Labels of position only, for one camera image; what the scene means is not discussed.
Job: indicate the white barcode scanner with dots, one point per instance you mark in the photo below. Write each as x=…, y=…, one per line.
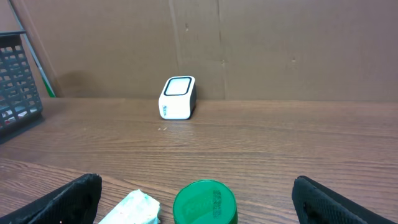
x=178, y=98

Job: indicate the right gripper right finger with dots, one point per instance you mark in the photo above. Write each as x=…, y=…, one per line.
x=316, y=204

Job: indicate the grey metal pole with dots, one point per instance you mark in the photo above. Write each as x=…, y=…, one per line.
x=41, y=70

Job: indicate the grey plastic mesh basket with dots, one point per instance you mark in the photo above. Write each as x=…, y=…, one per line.
x=20, y=100

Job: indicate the green lid jar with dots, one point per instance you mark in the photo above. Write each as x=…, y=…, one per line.
x=205, y=202

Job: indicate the light green packet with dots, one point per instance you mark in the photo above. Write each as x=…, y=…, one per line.
x=136, y=208

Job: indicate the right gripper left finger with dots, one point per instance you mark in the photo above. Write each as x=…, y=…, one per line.
x=75, y=202

